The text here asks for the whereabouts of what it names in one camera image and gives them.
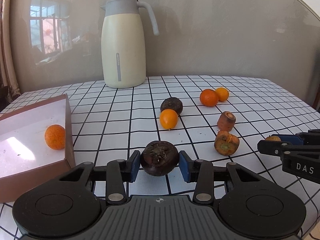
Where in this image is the dark mangosteen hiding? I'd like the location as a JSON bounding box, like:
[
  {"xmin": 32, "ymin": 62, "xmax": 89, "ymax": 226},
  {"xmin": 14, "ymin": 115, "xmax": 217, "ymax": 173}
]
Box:
[
  {"xmin": 160, "ymin": 97, "xmax": 183, "ymax": 115},
  {"xmin": 140, "ymin": 141, "xmax": 180, "ymax": 177}
]

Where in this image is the brownish carrot top piece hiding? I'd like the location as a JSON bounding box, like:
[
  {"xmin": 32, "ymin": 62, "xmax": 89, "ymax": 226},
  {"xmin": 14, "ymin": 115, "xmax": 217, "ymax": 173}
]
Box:
[{"xmin": 217, "ymin": 111, "xmax": 236, "ymax": 132}]

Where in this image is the small orange kumquat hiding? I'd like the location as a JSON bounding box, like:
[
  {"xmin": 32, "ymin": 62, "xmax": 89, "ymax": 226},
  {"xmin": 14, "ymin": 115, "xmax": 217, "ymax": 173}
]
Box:
[{"xmin": 159, "ymin": 109, "xmax": 178, "ymax": 130}]

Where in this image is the large orange tangerine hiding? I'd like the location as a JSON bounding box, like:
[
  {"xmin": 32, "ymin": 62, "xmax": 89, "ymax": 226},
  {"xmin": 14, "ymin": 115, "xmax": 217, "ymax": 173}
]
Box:
[{"xmin": 44, "ymin": 124, "xmax": 66, "ymax": 150}]

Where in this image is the cut carrot end piece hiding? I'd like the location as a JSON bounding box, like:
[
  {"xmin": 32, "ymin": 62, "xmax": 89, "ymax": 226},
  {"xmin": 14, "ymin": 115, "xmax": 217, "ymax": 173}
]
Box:
[{"xmin": 214, "ymin": 131, "xmax": 240, "ymax": 156}]

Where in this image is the black white grid tablecloth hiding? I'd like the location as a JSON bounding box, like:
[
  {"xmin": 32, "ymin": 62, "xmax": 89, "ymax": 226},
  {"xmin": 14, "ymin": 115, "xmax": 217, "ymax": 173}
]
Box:
[{"xmin": 2, "ymin": 75, "xmax": 319, "ymax": 239}]

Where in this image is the small orange far right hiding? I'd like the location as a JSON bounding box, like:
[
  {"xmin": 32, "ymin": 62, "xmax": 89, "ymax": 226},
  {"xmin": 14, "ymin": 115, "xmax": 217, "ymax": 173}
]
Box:
[{"xmin": 215, "ymin": 87, "xmax": 229, "ymax": 102}]

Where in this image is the orange tangerine far right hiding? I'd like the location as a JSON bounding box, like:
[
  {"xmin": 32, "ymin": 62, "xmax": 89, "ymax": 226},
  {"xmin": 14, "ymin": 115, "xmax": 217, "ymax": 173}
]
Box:
[{"xmin": 200, "ymin": 89, "xmax": 219, "ymax": 107}]

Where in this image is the brown cardboard box white inside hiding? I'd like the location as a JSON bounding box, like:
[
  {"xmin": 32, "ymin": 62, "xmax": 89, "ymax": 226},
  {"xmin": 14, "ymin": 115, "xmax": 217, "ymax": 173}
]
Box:
[{"xmin": 1, "ymin": 94, "xmax": 75, "ymax": 203}]

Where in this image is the cream thermos jug grey lid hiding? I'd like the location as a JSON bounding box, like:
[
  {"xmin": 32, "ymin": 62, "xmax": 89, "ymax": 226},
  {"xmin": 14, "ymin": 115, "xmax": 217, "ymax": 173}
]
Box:
[{"xmin": 101, "ymin": 0, "xmax": 159, "ymax": 88}]

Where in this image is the beige floral curtain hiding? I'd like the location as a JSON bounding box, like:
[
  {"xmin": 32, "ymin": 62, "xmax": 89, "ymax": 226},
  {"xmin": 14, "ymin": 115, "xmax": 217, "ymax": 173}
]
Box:
[{"xmin": 1, "ymin": 0, "xmax": 21, "ymax": 103}]

